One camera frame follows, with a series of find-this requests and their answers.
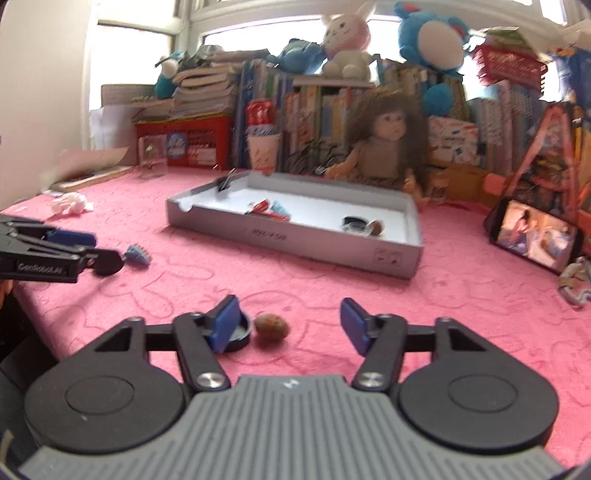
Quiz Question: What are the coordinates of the black round cap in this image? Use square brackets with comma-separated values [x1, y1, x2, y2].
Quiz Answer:
[342, 216, 369, 233]
[224, 314, 252, 353]

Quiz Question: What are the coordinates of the brown walnut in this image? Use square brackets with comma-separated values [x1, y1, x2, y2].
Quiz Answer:
[253, 313, 290, 342]
[366, 220, 384, 236]

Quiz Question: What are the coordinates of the black binder clip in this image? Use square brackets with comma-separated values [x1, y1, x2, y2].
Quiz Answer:
[215, 168, 238, 193]
[246, 200, 270, 215]

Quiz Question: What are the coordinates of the light blue hair clip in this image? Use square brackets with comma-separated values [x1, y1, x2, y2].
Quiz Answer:
[270, 201, 291, 219]

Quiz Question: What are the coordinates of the crumpled white tissue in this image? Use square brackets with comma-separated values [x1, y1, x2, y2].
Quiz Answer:
[50, 192, 94, 216]

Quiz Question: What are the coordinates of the white shallow cardboard box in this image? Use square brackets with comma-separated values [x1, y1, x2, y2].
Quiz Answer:
[166, 171, 424, 279]

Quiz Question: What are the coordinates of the black binder clip on box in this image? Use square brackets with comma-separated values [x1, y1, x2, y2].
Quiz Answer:
[215, 168, 238, 193]

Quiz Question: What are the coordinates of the red plastic crate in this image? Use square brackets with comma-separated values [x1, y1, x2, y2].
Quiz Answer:
[134, 115, 233, 171]

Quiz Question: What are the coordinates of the miniature black bicycle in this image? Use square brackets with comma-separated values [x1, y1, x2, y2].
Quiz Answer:
[283, 141, 344, 176]

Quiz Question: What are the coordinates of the blue penguin plush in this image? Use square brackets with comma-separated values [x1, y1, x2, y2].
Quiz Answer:
[154, 51, 184, 100]

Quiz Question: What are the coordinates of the white paper cup cat print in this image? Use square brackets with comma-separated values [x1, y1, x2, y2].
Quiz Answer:
[247, 134, 281, 176]

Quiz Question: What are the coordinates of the brown-haired doll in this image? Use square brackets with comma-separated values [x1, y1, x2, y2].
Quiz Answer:
[324, 88, 428, 209]

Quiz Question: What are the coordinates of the stack of books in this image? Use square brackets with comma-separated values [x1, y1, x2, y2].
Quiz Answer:
[169, 45, 270, 119]

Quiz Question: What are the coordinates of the colourful white game box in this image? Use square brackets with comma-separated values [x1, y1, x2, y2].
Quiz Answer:
[428, 116, 480, 166]

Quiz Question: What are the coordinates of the red Budweiser can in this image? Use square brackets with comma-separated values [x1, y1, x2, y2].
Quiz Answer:
[245, 99, 276, 136]

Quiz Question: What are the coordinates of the smartphone playing video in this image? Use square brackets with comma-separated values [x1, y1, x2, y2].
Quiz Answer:
[489, 197, 584, 274]

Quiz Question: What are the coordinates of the pink triangular dollhouse stand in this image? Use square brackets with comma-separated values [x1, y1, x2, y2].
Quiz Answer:
[481, 102, 590, 233]

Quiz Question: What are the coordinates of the row of upright books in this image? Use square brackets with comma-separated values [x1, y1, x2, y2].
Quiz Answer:
[232, 59, 548, 176]

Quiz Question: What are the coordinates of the blue whale plush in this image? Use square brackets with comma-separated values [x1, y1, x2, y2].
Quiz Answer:
[266, 38, 327, 75]

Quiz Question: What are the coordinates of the pink white bunny plush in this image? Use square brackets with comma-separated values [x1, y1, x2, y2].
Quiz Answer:
[322, 1, 376, 82]

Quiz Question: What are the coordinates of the small red basket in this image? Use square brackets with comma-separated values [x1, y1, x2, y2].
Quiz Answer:
[472, 44, 548, 93]

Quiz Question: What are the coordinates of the blue white monster plush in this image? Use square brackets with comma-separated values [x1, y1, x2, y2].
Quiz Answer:
[393, 1, 471, 116]

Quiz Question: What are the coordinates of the blue cardboard box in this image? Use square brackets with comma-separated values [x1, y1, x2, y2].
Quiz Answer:
[553, 47, 591, 118]

